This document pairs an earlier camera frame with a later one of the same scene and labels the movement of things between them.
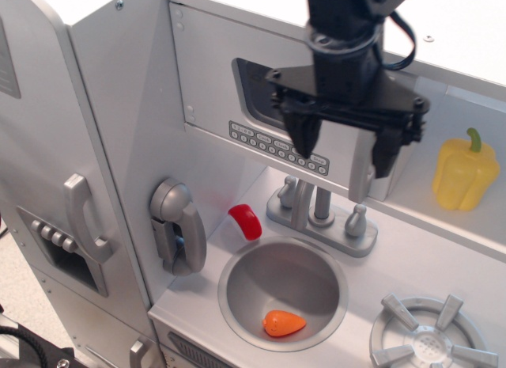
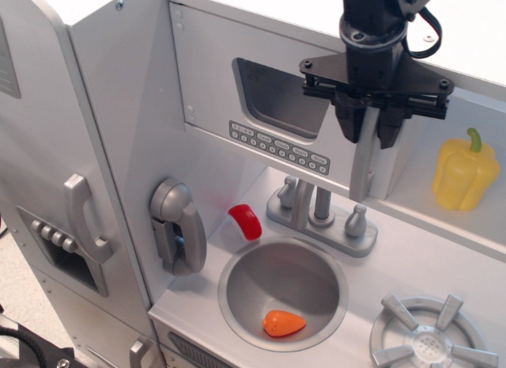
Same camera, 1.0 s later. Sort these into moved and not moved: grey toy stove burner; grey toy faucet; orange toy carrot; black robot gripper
Moved: black robot gripper
Not moved: grey toy stove burner; orange toy carrot; grey toy faucet
